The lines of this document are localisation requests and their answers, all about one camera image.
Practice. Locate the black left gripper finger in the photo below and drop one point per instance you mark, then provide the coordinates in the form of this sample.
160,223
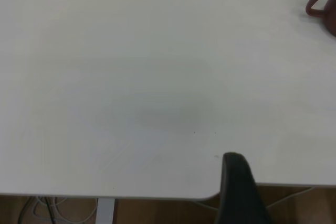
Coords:
239,192

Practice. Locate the red ceramic mug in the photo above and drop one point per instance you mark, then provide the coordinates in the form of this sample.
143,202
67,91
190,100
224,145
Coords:
332,14

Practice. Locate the grey metal table leg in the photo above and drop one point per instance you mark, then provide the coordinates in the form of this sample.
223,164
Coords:
105,211

